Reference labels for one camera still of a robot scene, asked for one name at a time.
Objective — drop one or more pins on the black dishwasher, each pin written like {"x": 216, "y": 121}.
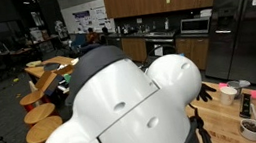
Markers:
{"x": 114, "y": 43}

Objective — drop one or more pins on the open cardboard box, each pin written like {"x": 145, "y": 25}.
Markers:
{"x": 46, "y": 80}

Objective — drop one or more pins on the small pink sponge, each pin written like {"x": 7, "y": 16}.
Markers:
{"x": 223, "y": 84}

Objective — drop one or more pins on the stack of books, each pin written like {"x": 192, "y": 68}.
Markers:
{"x": 63, "y": 88}

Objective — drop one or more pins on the black round pan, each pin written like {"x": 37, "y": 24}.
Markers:
{"x": 51, "y": 66}

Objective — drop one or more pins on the black snack bar packet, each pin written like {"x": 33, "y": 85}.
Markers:
{"x": 245, "y": 105}

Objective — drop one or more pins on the white bowl of dark food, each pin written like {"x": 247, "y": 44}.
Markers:
{"x": 252, "y": 128}

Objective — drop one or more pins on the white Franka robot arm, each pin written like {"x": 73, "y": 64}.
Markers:
{"x": 124, "y": 115}

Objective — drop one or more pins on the black glove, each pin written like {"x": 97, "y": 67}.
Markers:
{"x": 207, "y": 94}

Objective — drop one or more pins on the pale yellow plate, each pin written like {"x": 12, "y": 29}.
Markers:
{"x": 33, "y": 64}

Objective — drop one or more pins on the plain white paper cup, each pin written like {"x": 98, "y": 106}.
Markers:
{"x": 228, "y": 96}

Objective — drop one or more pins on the grey metal bowl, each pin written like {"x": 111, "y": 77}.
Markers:
{"x": 242, "y": 84}

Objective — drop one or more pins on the round wooden stool red legs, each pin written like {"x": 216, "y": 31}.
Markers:
{"x": 42, "y": 130}
{"x": 30, "y": 98}
{"x": 38, "y": 112}

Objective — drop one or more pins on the wooden base cabinet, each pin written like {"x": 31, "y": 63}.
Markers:
{"x": 197, "y": 51}
{"x": 133, "y": 47}

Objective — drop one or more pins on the white bottle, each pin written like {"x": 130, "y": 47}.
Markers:
{"x": 166, "y": 25}

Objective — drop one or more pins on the whiteboard with posters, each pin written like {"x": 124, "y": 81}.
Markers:
{"x": 93, "y": 15}

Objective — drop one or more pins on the white folded towel stack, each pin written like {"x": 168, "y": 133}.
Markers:
{"x": 206, "y": 13}

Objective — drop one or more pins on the black oven range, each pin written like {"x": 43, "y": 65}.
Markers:
{"x": 167, "y": 40}

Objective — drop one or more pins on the green sticky note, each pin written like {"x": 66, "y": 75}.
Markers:
{"x": 168, "y": 0}

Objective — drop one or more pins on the seated person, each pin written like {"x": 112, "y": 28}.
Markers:
{"x": 91, "y": 38}

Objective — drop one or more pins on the silver microwave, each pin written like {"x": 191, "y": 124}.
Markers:
{"x": 194, "y": 26}

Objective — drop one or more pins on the small white paper sign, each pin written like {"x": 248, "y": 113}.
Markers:
{"x": 158, "y": 50}

